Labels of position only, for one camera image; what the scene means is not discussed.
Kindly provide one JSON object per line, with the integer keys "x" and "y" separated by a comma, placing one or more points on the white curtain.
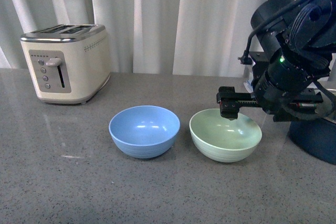
{"x": 192, "y": 37}

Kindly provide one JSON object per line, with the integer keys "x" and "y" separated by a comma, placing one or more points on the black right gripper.
{"x": 299, "y": 108}

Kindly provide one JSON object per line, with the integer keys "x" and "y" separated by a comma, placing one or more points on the blue bowl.
{"x": 144, "y": 131}

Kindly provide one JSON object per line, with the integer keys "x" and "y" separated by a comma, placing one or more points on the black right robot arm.
{"x": 298, "y": 41}

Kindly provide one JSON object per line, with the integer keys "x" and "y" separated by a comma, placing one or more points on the clear plastic food container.
{"x": 249, "y": 77}

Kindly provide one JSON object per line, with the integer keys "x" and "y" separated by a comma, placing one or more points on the dark blue pot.
{"x": 317, "y": 138}

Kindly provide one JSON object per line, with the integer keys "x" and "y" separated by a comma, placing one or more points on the glass pot lid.
{"x": 325, "y": 106}

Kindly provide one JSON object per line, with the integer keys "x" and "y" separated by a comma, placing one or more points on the cream two-slot toaster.
{"x": 68, "y": 63}

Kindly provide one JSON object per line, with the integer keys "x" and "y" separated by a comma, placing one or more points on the green bowl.
{"x": 224, "y": 140}

